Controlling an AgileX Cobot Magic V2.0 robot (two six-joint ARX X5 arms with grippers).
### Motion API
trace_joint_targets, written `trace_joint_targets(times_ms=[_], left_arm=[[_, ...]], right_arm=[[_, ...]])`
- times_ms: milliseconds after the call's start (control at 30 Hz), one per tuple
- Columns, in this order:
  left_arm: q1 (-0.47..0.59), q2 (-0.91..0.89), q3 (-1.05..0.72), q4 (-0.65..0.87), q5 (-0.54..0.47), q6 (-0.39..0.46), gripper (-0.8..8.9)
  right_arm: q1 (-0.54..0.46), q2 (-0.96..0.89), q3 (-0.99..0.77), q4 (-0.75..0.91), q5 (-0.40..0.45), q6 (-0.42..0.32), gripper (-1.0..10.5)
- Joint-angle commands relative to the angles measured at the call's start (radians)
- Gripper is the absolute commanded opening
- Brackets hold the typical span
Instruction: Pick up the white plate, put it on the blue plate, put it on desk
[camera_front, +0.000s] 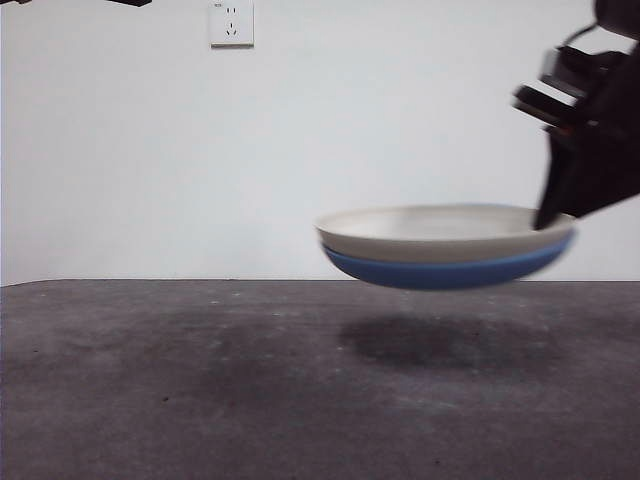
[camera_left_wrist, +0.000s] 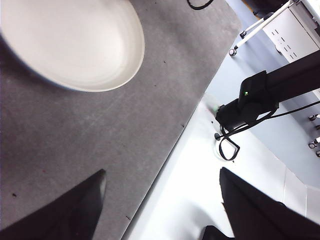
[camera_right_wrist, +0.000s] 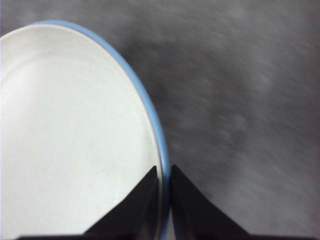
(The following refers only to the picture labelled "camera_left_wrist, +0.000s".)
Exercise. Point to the black caster wheel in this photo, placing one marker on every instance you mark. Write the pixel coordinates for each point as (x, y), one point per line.
(313, 143)
(313, 117)

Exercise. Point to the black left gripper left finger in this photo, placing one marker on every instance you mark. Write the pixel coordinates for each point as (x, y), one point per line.
(62, 217)

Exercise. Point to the white round plate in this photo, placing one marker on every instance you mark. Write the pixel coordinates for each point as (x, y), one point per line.
(75, 42)

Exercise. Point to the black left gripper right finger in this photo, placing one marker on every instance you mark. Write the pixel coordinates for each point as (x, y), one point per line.
(262, 217)

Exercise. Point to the white wheeled stand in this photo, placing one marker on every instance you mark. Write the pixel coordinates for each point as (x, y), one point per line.
(260, 23)

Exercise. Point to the dark grey table mat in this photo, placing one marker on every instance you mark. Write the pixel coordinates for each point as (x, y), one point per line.
(100, 125)

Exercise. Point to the white metal cabinet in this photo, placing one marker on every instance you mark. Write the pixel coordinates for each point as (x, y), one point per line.
(290, 32)

